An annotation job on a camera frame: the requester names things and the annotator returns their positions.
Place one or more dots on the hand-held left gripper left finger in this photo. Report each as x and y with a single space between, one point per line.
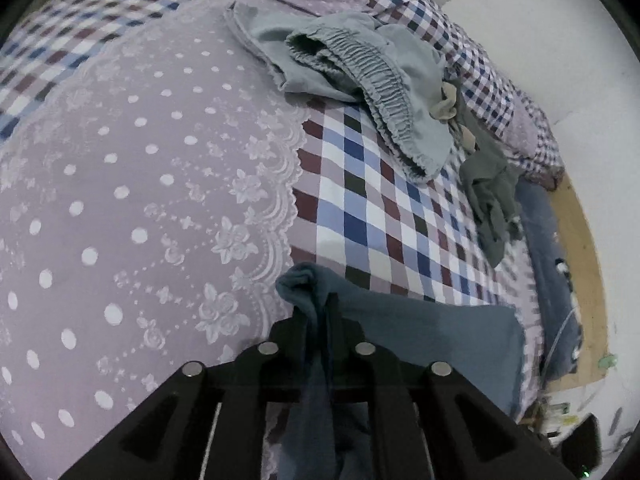
295 355

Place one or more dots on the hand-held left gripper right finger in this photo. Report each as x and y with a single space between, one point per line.
336 345

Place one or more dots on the blue long-sleeved shirt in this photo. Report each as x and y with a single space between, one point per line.
425 340

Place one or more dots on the checkered bed sheet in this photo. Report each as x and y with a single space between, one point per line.
150 185

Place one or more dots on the dark green t-shirt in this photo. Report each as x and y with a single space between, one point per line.
487 180

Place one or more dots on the blue plush blanket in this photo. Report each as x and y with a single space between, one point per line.
545 240

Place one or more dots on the black box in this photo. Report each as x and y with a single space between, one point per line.
580 440

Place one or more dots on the beige cloth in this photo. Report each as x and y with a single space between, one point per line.
445 105

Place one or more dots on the small green object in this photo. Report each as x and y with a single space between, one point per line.
607 360

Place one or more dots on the light grey-blue elastic shorts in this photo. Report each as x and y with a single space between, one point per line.
350 55

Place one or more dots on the checkered quilt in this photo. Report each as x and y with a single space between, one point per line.
450 25

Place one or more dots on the wooden bed frame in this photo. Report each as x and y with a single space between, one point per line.
580 260

